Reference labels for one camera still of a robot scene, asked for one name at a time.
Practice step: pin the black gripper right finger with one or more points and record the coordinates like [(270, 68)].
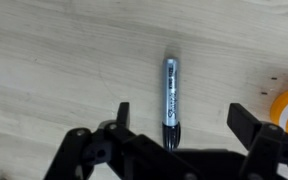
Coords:
[(267, 150)]

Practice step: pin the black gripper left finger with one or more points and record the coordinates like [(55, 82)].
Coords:
[(84, 156)]

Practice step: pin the black and silver marker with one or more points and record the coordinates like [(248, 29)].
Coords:
[(170, 93)]

